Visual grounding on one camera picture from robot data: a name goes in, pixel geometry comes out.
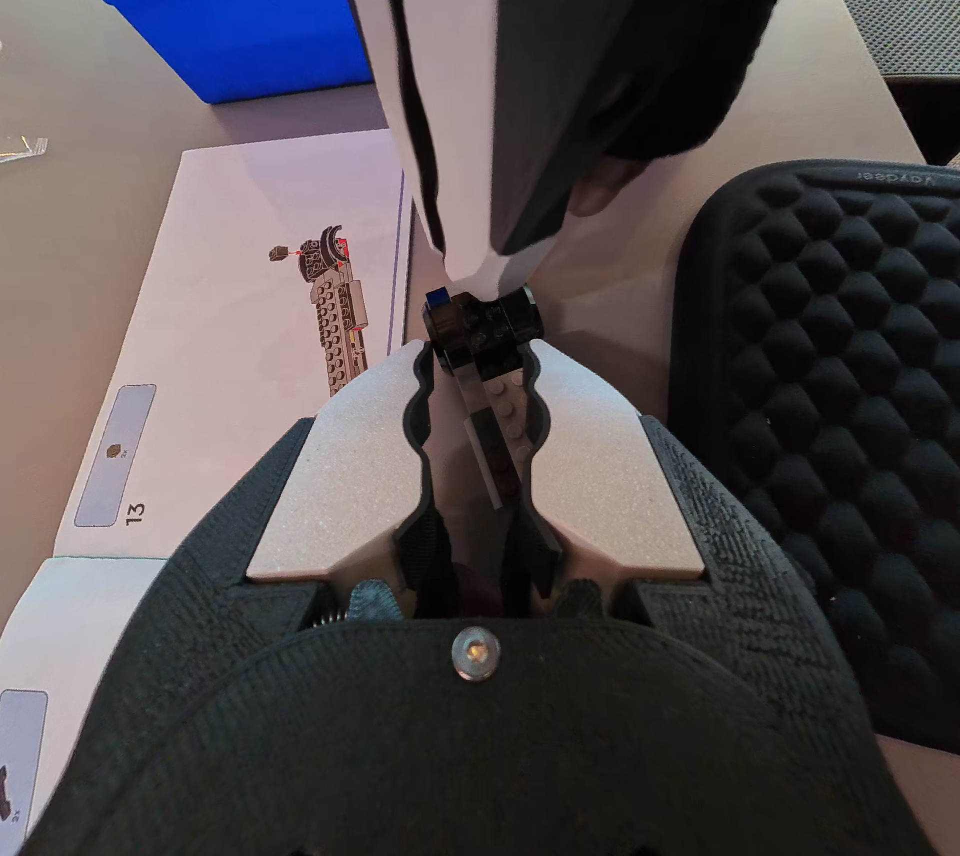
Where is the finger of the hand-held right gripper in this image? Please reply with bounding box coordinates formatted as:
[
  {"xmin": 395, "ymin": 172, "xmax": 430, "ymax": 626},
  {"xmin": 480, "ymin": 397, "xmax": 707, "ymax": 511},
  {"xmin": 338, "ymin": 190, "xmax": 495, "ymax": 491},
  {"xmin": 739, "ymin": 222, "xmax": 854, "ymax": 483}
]
[
  {"xmin": 441, "ymin": 0, "xmax": 680, "ymax": 303},
  {"xmin": 330, "ymin": 0, "xmax": 455, "ymax": 281}
]

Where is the grey mesh chair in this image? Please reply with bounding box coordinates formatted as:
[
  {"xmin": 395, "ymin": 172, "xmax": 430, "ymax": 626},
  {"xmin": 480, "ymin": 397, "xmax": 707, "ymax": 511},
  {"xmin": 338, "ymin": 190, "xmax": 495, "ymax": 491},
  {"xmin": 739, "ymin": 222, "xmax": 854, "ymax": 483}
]
[{"xmin": 836, "ymin": 0, "xmax": 960, "ymax": 80}]

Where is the grey and black lego assembly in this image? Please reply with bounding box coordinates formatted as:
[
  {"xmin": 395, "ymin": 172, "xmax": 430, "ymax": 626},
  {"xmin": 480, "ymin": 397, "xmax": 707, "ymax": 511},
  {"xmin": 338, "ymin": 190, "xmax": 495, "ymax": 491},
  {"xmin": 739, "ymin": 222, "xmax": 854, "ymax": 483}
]
[{"xmin": 422, "ymin": 286, "xmax": 543, "ymax": 508}]

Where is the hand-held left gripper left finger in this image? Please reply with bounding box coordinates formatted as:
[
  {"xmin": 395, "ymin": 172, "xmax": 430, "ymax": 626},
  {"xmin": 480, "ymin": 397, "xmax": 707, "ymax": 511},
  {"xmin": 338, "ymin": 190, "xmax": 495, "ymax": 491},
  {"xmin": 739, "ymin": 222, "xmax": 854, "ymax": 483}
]
[{"xmin": 244, "ymin": 338, "xmax": 440, "ymax": 585}]

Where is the open lego instruction booklet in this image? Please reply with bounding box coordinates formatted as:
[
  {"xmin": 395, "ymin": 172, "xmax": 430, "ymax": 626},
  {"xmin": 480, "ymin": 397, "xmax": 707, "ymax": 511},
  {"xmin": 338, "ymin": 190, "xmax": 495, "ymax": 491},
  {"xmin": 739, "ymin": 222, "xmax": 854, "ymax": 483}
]
[{"xmin": 0, "ymin": 128, "xmax": 415, "ymax": 856}]

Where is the black honeycomb cushion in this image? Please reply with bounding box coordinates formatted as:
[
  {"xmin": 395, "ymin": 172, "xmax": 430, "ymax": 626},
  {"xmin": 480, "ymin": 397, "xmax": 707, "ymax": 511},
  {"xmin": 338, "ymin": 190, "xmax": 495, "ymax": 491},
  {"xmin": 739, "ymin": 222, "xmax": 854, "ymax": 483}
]
[{"xmin": 666, "ymin": 158, "xmax": 960, "ymax": 759}]

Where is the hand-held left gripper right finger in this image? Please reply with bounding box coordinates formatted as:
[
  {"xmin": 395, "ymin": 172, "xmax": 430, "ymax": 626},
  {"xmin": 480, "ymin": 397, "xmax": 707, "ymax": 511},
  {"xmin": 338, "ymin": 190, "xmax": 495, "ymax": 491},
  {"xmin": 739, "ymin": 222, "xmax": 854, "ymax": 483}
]
[{"xmin": 519, "ymin": 337, "xmax": 708, "ymax": 585}]

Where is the person's right hand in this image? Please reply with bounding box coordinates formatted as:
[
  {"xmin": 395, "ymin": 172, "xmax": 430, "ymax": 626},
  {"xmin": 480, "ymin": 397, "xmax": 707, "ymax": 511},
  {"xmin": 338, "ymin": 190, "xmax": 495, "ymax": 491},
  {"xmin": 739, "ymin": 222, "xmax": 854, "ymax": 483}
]
[{"xmin": 568, "ymin": 154, "xmax": 648, "ymax": 218}]

